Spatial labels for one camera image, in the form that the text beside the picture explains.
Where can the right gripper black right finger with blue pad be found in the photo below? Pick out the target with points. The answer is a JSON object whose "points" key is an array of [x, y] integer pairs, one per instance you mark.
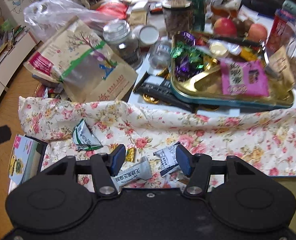
{"points": [[196, 167]]}

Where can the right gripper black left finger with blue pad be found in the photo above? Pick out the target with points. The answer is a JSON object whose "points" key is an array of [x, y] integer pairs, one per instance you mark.
{"points": [[103, 168]]}

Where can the white black-print snack packet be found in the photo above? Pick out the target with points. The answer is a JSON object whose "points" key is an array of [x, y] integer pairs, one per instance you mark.
{"points": [[168, 159]]}

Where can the grey white snack bar packet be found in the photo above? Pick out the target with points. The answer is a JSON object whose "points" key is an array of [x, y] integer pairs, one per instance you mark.
{"points": [[139, 171]]}

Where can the gold wrapped candy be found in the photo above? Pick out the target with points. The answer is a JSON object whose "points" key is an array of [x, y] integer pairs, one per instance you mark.
{"points": [[130, 154]]}

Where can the colourful box at left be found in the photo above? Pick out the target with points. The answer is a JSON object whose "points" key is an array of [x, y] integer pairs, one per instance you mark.
{"points": [[26, 158]]}

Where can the green white snack packet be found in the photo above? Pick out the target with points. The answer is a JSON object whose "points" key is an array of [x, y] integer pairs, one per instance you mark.
{"points": [[84, 139]]}

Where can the gold teal tin tray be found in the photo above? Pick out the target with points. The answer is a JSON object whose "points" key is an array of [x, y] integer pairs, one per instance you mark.
{"points": [[204, 86]]}

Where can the gold coin chocolate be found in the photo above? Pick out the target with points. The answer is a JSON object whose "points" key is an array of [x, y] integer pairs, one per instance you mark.
{"points": [[150, 99]]}

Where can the floral cloth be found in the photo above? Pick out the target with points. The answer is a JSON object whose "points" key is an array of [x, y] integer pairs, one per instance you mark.
{"points": [[266, 140]]}

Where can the black snack bag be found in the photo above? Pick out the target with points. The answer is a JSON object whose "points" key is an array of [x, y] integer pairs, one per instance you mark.
{"points": [[162, 92]]}

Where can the purple wrapped candy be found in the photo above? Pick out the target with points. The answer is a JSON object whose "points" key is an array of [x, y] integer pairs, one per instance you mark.
{"points": [[183, 72]]}

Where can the large kraft paper snack bag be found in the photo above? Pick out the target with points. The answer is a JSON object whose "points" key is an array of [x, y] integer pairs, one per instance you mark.
{"points": [[86, 66]]}

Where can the pink snack packet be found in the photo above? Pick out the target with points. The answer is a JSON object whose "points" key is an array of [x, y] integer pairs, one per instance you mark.
{"points": [[244, 78]]}

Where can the green wrapped candies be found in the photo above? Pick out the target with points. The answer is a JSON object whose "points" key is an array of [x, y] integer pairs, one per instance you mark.
{"points": [[183, 53]]}

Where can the small clear glass jar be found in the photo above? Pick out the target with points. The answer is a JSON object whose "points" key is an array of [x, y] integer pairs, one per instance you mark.
{"points": [[160, 56]]}

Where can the clear plastic bag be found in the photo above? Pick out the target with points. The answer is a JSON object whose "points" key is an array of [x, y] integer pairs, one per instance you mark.
{"points": [[46, 17]]}

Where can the glass jar silver lid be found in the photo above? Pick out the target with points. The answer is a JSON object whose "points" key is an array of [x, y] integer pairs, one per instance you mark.
{"points": [[119, 37]]}

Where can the beige paper snack packet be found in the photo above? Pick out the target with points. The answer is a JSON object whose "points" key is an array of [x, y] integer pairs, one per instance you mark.
{"points": [[279, 67]]}

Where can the white round lid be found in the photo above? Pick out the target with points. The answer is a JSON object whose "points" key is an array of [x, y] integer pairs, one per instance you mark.
{"points": [[146, 34]]}

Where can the red apple left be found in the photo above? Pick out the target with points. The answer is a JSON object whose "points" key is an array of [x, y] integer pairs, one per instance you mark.
{"points": [[224, 27]]}

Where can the red apple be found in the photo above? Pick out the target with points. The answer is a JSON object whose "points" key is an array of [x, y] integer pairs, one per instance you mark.
{"points": [[257, 32], [224, 27]]}

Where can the brown kiwi fruit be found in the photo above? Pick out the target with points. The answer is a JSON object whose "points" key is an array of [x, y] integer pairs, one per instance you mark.
{"points": [[242, 27]]}

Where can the red apple right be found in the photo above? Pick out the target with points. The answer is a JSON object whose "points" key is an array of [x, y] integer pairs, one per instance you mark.
{"points": [[257, 32]]}

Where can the dark jar wooden lid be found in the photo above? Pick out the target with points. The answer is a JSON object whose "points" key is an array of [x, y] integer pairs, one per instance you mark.
{"points": [[177, 16]]}

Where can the red plastic bag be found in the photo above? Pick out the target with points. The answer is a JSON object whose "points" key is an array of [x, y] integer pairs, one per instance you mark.
{"points": [[116, 9]]}

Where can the green drink can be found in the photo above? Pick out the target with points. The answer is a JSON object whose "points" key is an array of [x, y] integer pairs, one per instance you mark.
{"points": [[197, 22]]}

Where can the red snack tube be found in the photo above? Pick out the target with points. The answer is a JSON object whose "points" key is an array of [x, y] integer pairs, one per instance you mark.
{"points": [[281, 19]]}

